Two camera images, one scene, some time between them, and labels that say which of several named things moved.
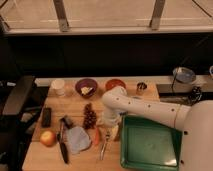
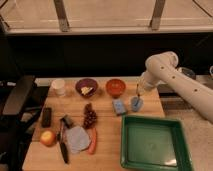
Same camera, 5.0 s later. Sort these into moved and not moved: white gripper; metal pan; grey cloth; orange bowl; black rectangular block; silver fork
Moved: white gripper; silver fork
Not moved: grey cloth; black rectangular block; metal pan; orange bowl
